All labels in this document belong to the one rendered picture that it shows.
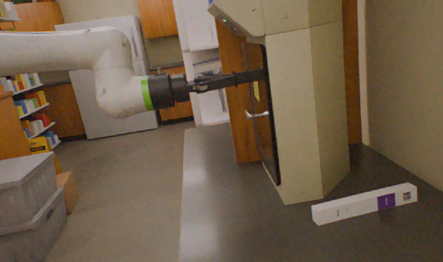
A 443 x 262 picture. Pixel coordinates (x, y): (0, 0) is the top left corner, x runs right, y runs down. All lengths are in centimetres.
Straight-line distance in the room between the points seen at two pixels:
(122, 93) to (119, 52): 10
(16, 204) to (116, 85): 212
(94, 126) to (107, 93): 524
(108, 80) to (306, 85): 50
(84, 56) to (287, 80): 50
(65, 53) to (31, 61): 7
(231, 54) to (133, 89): 47
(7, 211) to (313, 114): 244
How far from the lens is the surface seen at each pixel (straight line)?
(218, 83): 91
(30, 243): 308
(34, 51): 95
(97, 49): 95
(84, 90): 608
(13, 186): 289
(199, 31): 231
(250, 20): 91
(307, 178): 103
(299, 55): 94
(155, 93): 92
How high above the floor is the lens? 145
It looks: 16 degrees down
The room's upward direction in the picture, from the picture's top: 9 degrees counter-clockwise
